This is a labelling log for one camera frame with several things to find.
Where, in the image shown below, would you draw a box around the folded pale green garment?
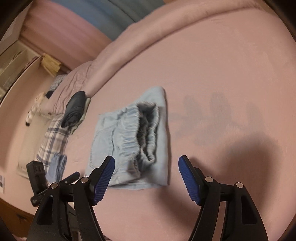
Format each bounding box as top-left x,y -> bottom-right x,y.
69,98 -> 91,135

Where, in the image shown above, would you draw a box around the light blue strawberry pants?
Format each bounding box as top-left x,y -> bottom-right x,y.
85,86 -> 169,190

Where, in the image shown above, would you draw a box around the yellow pleated lamp shade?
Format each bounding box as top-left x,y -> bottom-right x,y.
41,53 -> 62,77

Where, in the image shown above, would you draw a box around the pink duvet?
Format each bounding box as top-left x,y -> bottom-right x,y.
52,0 -> 273,114

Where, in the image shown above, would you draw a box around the blue curtain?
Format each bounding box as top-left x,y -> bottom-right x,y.
55,0 -> 165,41

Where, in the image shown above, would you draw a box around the plaid pillow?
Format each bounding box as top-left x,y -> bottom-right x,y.
45,74 -> 67,99
36,114 -> 70,172

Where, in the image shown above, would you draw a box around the pink curtain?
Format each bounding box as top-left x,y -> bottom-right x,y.
20,1 -> 112,70

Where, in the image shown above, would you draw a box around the white plush toy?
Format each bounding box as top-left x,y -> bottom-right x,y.
25,92 -> 46,126

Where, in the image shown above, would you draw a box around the folded dark denim jeans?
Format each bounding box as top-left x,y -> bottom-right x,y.
61,91 -> 86,128

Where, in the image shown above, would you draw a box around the folded blue denim shorts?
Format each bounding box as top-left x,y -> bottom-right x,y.
46,153 -> 67,184

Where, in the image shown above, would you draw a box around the far plaid pillow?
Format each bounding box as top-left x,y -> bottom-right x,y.
45,74 -> 67,99

